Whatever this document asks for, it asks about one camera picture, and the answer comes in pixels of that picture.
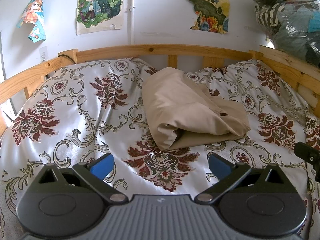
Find beige hooded jacket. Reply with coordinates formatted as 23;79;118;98
142;67;251;151

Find plastic bag of clothes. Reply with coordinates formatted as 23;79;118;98
253;0;319;67

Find white floral bed quilt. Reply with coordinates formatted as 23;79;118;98
1;59;319;239

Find wooden bed frame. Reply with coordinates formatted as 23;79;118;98
0;43;320;137

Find anime girl wall poster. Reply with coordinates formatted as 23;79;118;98
16;0;46;43

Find anime boy wall poster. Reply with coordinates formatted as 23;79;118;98
76;0;124;35

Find white wall pipe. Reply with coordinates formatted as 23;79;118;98
127;0;135;45

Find landscape wall poster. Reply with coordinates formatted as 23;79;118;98
188;0;230;34

